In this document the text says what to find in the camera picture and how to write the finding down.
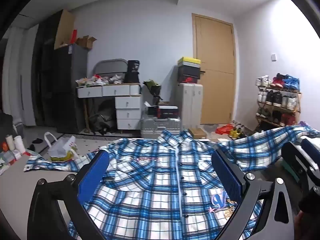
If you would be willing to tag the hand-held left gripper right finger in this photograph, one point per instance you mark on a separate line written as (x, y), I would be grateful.
(226, 177)

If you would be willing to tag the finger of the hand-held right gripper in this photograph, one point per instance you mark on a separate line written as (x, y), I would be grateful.
(297, 162)
(311, 146)

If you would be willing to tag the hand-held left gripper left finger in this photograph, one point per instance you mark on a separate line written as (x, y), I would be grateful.
(92, 175)

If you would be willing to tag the blue plaid shirt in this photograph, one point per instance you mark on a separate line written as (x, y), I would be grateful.
(155, 180)

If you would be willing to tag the teal folded garment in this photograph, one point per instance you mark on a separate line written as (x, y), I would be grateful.
(290, 171)

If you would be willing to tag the purple bag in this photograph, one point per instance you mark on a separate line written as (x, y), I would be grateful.
(305, 124)

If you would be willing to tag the white plastic shopping bag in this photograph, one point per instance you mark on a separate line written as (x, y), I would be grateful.
(62, 148)

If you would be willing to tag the yellow shoes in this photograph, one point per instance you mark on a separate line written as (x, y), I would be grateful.
(236, 133)

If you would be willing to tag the orange plastic bag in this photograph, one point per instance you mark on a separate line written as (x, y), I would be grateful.
(225, 130)

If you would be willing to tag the small flat cardboard box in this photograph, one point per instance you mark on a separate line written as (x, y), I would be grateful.
(197, 133)

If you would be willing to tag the dark green bag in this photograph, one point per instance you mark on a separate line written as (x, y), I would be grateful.
(101, 122)

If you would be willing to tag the shoe rack with shoes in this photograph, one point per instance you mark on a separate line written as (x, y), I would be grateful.
(277, 97)

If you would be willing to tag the black slipper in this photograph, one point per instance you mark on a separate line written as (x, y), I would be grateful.
(31, 147)
(38, 140)

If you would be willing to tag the white bottle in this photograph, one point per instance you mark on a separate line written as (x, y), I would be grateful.
(10, 143)
(20, 145)

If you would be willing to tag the silver suitcase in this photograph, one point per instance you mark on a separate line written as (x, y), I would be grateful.
(157, 127)

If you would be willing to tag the white desk with drawers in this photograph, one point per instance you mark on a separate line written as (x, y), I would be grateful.
(127, 102)

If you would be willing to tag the pile of floor clutter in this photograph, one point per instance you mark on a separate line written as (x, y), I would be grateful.
(10, 162)

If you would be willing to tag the black box with red stripe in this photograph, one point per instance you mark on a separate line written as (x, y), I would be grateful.
(165, 111)

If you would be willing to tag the dark grey wardrobe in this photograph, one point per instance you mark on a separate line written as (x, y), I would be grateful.
(67, 87)

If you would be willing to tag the pile of desk clutter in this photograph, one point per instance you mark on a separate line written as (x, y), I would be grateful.
(100, 80)

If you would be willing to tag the black bag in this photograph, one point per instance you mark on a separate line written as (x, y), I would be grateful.
(5, 130)

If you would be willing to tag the wooden door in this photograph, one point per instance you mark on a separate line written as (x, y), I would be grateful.
(215, 80)

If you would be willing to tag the red and black shoe box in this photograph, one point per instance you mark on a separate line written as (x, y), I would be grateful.
(188, 79)

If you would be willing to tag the dark wrapped bouquet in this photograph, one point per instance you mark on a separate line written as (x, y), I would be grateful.
(153, 87)

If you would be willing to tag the grey plastic case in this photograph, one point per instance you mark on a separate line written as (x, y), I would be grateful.
(110, 66)

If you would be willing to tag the black printed box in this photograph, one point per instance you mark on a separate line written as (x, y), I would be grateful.
(132, 71)

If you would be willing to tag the yellow shoe box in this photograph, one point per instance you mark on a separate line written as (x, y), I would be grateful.
(188, 61)

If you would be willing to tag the white curtain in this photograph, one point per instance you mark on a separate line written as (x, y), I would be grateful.
(17, 75)

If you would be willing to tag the open cardboard box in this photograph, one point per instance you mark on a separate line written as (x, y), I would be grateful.
(86, 42)

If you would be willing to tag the red paper bag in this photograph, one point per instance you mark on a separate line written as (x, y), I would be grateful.
(74, 37)

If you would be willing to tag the large cardboard sheet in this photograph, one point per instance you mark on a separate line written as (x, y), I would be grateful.
(63, 28)

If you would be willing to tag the white light switch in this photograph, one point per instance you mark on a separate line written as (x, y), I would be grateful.
(273, 57)

